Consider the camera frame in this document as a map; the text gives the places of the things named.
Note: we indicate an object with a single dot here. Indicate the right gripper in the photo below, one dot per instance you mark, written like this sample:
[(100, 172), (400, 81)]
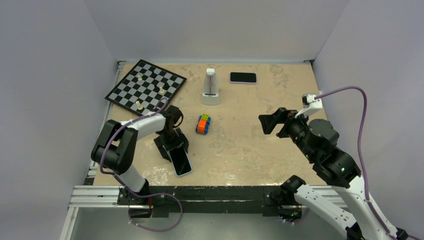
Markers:
[(281, 115)]

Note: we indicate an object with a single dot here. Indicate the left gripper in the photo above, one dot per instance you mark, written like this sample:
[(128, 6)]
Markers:
[(180, 141)]

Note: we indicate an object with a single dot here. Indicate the light blue phone case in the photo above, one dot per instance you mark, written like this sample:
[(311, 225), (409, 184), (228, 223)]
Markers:
[(189, 165)]

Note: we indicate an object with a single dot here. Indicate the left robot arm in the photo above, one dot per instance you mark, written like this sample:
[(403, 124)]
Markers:
[(115, 147)]

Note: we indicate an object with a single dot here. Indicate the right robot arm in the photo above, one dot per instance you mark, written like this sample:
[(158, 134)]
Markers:
[(317, 141)]

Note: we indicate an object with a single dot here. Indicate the black phone pink case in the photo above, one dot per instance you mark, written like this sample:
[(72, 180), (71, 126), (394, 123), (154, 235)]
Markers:
[(243, 78)]

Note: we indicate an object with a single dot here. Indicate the cream chess pawn front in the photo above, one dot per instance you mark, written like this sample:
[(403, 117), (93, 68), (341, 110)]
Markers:
[(139, 105)]

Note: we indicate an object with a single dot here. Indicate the black chess piece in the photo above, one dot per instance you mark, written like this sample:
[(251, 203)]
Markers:
[(157, 87)]

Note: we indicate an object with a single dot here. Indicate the black white chessboard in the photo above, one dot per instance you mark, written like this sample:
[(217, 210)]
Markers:
[(129, 90)]

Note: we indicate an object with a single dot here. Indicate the white metronome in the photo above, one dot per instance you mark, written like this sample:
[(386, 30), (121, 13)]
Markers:
[(210, 95)]

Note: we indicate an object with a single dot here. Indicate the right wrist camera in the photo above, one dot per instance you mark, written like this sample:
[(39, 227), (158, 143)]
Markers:
[(311, 105)]

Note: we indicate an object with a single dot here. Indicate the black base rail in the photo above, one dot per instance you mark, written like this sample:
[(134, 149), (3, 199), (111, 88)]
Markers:
[(268, 200)]

